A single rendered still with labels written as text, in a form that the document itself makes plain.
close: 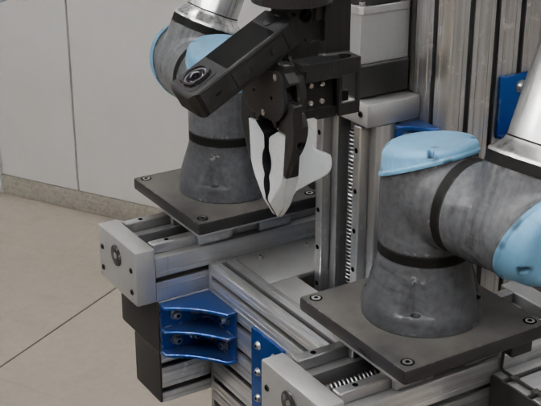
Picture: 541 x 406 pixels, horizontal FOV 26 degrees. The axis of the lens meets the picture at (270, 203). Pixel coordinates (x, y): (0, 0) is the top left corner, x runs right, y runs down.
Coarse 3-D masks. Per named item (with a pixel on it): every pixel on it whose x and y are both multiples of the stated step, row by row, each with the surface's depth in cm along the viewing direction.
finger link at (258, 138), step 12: (252, 120) 107; (264, 120) 106; (252, 132) 107; (264, 132) 106; (252, 144) 108; (264, 144) 106; (252, 156) 108; (264, 156) 107; (264, 168) 107; (264, 180) 107; (264, 192) 108
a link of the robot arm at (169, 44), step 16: (192, 0) 188; (208, 0) 186; (224, 0) 186; (240, 0) 188; (176, 16) 188; (192, 16) 186; (208, 16) 186; (224, 16) 187; (160, 32) 193; (176, 32) 187; (192, 32) 186; (208, 32) 185; (224, 32) 186; (160, 48) 190; (176, 48) 186; (160, 64) 189; (160, 80) 191
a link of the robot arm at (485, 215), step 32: (512, 128) 130; (512, 160) 127; (448, 192) 132; (480, 192) 129; (512, 192) 126; (448, 224) 132; (480, 224) 128; (512, 224) 125; (480, 256) 130; (512, 256) 126
